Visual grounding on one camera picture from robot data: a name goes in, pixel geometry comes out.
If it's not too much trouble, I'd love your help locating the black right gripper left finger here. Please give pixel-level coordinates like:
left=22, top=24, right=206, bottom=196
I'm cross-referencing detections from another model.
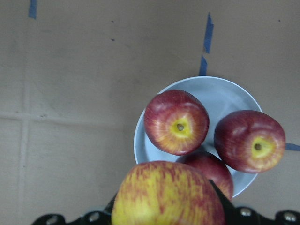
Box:
left=32, top=195, right=116, bottom=225

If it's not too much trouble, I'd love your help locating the yellow red apple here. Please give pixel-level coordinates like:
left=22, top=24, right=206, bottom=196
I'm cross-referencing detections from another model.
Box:
left=112, top=161, right=226, bottom=225

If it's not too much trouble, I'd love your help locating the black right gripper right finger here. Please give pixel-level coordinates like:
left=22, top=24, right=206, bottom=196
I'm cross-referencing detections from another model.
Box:
left=209, top=180, right=300, bottom=225

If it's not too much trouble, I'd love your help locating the red apple on plate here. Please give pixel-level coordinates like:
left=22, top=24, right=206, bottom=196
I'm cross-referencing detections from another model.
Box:
left=143, top=90, right=210, bottom=156
left=214, top=110, right=286, bottom=173
left=176, top=151, right=234, bottom=201

